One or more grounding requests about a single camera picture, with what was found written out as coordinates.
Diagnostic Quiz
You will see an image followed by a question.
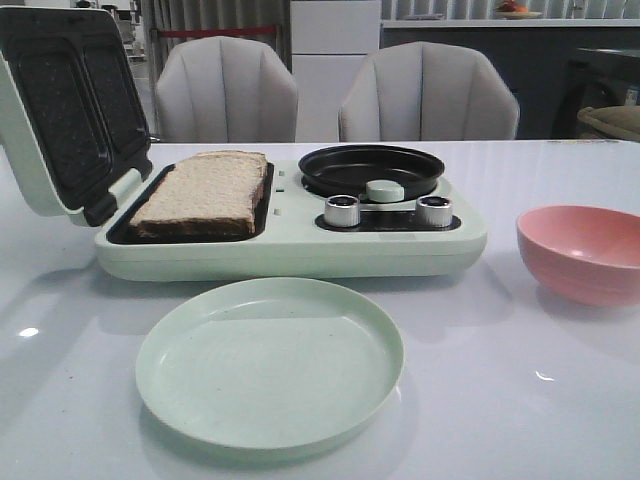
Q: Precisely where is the dark grey counter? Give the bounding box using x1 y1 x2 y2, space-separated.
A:
381 19 639 139

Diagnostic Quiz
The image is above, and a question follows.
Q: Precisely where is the right silver control knob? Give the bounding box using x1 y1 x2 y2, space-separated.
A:
415 195 453 228

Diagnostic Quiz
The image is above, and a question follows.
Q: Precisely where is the tan cushioned seat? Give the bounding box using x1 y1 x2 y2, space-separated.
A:
577 105 640 142

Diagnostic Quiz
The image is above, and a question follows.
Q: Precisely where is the black round frying pan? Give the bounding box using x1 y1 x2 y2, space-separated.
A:
298 144 445 203

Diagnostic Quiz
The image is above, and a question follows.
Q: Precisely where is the left beige upholstered chair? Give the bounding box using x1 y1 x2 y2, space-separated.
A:
156 36 298 143

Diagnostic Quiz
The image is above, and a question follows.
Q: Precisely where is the mint green sandwich maker lid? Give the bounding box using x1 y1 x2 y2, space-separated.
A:
1 6 152 227

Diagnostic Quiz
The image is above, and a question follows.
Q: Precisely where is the red barrier belt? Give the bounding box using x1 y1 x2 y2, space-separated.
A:
156 25 279 38

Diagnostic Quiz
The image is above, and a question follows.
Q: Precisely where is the pink plastic bowl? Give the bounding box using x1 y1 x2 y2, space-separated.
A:
517 205 639 307

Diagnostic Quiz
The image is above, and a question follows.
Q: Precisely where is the right beige upholstered chair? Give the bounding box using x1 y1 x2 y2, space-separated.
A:
338 42 520 142

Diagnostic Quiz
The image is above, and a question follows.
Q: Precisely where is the plate of fruit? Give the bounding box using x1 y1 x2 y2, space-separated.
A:
494 0 542 20

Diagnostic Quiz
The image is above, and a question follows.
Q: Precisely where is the beige upholstered chair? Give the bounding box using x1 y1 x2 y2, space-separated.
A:
156 36 298 143
338 42 520 142

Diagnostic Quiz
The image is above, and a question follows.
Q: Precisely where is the mint green round plate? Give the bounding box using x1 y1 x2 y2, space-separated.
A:
135 277 404 455

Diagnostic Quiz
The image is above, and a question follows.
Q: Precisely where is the white bread slice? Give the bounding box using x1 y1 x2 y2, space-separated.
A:
130 156 268 237
193 150 268 172

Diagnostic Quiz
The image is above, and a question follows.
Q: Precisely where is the white cabinet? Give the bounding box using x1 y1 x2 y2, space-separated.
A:
290 1 381 142

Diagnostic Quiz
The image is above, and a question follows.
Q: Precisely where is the left silver control knob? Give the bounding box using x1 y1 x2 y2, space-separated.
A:
323 194 360 228

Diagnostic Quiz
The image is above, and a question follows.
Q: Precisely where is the silver control knob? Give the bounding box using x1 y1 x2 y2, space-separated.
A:
323 194 360 228
415 195 453 228

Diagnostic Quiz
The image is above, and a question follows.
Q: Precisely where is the mint green breakfast maker base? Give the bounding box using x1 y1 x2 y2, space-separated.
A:
95 158 487 281

